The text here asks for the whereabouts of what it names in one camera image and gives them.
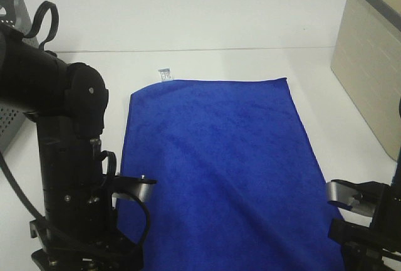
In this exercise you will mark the grey perforated plastic basket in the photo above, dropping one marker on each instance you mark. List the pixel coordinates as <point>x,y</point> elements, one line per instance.
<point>15,16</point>

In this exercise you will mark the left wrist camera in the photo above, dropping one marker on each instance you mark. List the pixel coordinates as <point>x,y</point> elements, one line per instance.
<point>130,188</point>

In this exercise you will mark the beige plastic bin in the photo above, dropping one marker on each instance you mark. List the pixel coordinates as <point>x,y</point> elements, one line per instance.
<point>366,61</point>

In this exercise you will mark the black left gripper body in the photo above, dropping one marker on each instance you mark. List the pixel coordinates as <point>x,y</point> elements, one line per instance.
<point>103,247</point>

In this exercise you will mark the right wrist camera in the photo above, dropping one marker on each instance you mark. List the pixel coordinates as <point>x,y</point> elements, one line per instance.
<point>359,198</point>

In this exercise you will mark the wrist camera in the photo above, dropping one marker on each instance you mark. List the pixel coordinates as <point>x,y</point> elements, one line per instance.
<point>359,198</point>
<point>130,188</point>

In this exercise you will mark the blue microfibre towel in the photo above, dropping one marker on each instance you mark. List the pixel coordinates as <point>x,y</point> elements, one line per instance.
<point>238,185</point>

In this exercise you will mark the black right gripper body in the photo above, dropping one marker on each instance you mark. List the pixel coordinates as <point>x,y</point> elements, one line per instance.
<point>364,247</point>

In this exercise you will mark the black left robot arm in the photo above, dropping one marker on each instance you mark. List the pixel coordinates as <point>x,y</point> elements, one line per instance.
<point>67,102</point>

